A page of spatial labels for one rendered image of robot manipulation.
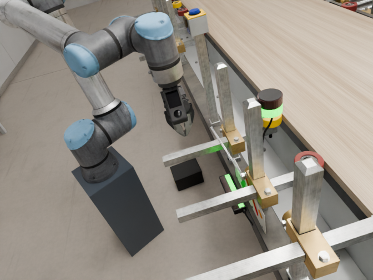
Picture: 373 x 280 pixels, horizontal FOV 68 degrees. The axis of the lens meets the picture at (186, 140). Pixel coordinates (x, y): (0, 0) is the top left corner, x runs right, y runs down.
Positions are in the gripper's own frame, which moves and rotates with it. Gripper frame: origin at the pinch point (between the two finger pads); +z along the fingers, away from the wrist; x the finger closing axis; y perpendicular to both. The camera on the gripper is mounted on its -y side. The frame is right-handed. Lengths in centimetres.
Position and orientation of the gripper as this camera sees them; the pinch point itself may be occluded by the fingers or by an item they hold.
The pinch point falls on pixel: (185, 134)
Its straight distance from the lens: 91.3
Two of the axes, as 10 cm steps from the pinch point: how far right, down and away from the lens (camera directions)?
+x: -9.5, 3.2, -0.5
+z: 2.1, 7.4, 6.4
